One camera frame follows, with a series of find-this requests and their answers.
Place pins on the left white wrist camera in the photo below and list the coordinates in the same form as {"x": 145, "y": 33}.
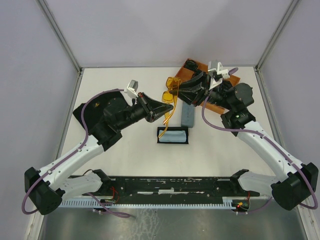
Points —
{"x": 131, "y": 89}

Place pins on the light blue cloth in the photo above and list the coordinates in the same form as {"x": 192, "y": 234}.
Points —
{"x": 173, "y": 137}

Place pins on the left aluminium frame post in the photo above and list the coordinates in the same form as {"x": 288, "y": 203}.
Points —
{"x": 47, "y": 12}

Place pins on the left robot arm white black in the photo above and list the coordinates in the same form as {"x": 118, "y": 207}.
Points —
{"x": 103, "y": 117}

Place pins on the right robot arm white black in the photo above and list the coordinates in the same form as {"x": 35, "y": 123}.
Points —
{"x": 293, "y": 183}

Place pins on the aluminium frame post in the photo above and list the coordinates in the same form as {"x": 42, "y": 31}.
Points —
{"x": 47, "y": 12}
{"x": 277, "y": 33}

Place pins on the rolled dark tie top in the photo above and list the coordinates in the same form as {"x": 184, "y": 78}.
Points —
{"x": 190, "y": 65}

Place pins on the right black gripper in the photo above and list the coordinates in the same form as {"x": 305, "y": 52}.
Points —
{"x": 192, "y": 90}

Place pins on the grey-blue glasses case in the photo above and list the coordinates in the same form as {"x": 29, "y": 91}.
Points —
{"x": 187, "y": 115}

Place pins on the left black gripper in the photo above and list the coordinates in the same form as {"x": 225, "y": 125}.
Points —
{"x": 151, "y": 116}

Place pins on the black folded t-shirt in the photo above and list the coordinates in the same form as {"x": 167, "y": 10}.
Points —
{"x": 93, "y": 111}

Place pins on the orange sunglasses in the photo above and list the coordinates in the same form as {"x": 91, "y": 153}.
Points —
{"x": 170, "y": 96}

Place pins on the orange wooden divider tray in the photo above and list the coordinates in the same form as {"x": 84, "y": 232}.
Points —
{"x": 185, "y": 72}

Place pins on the black glasses case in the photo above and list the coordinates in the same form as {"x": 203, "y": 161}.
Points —
{"x": 160, "y": 130}

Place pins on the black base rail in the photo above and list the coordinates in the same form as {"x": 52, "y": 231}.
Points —
{"x": 165, "y": 190}

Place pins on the right aluminium frame post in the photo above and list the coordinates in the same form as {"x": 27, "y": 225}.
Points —
{"x": 277, "y": 33}

